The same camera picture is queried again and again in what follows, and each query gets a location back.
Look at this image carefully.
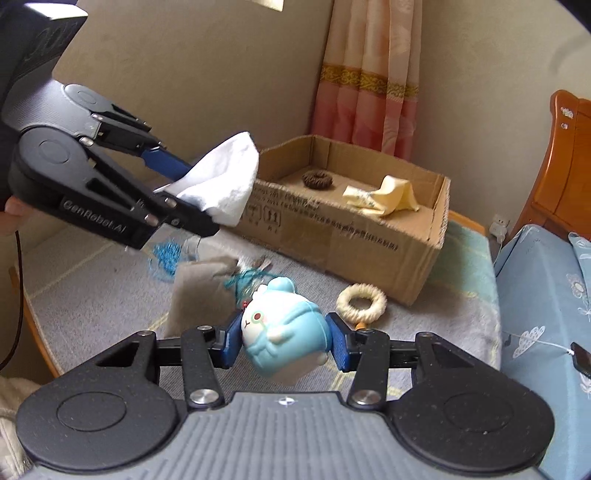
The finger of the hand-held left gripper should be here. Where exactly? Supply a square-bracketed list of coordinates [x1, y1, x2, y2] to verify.
[65, 137, 220, 238]
[91, 104, 192, 182]

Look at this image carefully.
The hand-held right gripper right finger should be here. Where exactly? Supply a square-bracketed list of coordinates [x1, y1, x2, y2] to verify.
[325, 313, 497, 409]

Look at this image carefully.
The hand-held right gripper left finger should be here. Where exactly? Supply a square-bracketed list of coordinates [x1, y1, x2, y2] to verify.
[95, 318, 245, 411]

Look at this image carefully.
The blue tassel sachet charm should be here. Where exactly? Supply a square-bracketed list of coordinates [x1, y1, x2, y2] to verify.
[148, 239, 277, 312]

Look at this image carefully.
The blue plush toy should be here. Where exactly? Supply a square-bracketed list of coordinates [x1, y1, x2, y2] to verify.
[240, 277, 334, 383]

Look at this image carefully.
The grey fabric pouch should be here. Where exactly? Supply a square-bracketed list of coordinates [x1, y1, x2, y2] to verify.
[166, 256, 238, 337]

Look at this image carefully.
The cardboard box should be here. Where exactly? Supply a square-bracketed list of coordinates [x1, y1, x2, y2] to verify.
[222, 134, 451, 306]

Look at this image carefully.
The person's left hand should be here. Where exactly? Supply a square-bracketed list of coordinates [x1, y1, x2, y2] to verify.
[0, 196, 26, 237]

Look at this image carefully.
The grey checked table blanket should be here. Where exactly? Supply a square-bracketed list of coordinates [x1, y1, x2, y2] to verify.
[23, 210, 502, 384]

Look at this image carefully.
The yellow cloth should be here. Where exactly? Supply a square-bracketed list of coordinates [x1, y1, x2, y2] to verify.
[342, 175, 421, 215]

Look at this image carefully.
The wooden table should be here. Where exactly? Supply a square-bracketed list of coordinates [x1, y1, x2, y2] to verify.
[9, 210, 488, 377]

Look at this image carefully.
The blue bed sheet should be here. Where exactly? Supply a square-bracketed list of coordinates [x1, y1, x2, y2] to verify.
[494, 224, 591, 480]

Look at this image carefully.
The pink patterned curtain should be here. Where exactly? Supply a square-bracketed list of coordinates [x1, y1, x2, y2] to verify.
[310, 0, 423, 160]

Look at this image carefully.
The beige fleece garment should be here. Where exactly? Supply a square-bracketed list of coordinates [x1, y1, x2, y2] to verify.
[0, 376, 29, 480]

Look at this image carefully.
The black phone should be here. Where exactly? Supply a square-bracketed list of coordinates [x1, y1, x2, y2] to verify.
[571, 342, 591, 379]

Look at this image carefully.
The blue floral pillow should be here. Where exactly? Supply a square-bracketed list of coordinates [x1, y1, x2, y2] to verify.
[568, 231, 591, 319]

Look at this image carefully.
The wooden headboard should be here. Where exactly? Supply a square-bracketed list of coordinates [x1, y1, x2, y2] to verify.
[510, 90, 591, 241]

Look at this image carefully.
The cream ring scrunchie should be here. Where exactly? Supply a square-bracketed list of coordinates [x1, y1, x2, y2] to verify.
[336, 284, 387, 325]

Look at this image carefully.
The black cable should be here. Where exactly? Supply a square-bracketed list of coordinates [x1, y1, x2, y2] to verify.
[0, 230, 22, 371]

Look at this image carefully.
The white wall socket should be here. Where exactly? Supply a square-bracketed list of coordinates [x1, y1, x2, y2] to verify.
[489, 213, 511, 241]

